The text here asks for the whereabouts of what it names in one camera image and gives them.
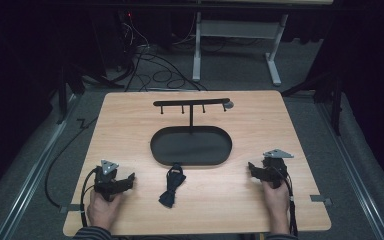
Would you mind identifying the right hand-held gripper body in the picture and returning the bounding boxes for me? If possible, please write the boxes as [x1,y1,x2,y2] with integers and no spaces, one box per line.
[261,148,295,190]

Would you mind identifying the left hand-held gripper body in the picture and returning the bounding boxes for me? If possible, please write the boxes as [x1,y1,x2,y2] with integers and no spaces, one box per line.
[93,159,125,202]

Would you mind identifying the black bow tie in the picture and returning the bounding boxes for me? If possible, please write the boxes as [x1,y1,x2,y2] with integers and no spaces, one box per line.
[158,162,187,209]

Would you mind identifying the black hook rack with tray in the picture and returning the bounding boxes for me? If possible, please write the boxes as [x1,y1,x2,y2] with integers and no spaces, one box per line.
[149,97,234,167]

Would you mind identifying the person's left hand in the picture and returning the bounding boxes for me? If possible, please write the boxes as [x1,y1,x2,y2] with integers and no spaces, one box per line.
[86,190,125,232]

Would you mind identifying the person's right hand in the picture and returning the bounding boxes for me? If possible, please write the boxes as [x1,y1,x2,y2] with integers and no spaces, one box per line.
[261,179,292,235]

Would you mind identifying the grey tape piece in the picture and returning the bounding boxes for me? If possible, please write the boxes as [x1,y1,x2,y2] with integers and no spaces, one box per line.
[59,203,82,214]
[309,194,333,206]

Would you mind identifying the black metal stand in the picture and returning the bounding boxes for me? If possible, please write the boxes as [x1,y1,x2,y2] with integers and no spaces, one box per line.
[280,71,344,136]
[48,63,126,125]

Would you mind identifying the left hand-held gripper cable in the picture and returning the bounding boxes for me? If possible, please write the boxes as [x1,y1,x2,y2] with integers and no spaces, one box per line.
[79,167,100,228]

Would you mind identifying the hand-held gripper cable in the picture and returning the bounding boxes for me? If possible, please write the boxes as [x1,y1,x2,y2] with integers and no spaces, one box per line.
[277,166,299,238]
[79,167,100,228]

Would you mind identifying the right hand-held gripper cable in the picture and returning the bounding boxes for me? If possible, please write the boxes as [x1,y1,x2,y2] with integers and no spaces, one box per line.
[277,166,299,238]

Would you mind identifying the black floor cable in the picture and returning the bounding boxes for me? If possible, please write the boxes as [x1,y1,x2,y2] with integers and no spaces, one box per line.
[44,115,98,208]

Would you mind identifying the metal floor rail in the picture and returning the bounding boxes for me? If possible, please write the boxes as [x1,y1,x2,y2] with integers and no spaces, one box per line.
[0,94,81,240]
[314,99,384,240]

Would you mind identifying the tangle of black floor cables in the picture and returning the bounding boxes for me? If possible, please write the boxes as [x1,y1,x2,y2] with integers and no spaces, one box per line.
[118,13,208,93]

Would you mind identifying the white metal table frame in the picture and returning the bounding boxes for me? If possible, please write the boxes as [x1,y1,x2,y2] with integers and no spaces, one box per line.
[191,12,290,87]

